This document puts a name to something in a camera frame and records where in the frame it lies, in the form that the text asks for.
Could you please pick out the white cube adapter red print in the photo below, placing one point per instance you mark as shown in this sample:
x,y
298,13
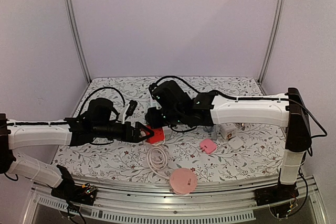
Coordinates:
x,y
228,130

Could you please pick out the pink plug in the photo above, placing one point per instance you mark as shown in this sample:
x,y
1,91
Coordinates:
x,y
208,146

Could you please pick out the round pink socket base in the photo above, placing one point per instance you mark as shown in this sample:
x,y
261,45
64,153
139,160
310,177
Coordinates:
x,y
183,181

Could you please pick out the aluminium front rail frame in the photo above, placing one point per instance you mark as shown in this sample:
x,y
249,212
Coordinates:
x,y
218,202

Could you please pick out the white plug adapter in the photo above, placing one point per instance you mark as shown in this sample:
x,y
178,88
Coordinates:
x,y
235,143

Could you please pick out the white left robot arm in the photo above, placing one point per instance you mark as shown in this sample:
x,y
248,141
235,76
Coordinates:
x,y
15,135

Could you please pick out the aluminium corner post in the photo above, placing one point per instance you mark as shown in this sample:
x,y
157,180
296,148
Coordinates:
x,y
77,41
271,41

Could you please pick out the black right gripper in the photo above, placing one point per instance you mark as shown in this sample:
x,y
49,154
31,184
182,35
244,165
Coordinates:
x,y
151,118

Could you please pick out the red cube socket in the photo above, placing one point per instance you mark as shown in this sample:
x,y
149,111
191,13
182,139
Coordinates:
x,y
158,136

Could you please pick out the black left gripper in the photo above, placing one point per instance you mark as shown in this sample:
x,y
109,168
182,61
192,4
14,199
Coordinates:
x,y
127,138

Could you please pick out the floral patterned table mat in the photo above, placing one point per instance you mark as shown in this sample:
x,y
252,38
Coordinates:
x,y
260,154

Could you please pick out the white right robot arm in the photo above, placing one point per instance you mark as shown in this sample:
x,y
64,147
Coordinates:
x,y
214,108

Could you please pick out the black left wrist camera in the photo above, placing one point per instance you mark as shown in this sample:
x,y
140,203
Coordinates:
x,y
128,111

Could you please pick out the pink cube socket adapter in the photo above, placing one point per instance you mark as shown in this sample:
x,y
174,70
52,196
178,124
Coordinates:
x,y
242,126

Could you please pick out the aluminium right corner post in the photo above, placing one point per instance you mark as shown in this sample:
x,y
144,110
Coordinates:
x,y
271,41

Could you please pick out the aluminium left corner post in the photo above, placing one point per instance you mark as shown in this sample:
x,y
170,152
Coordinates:
x,y
77,41

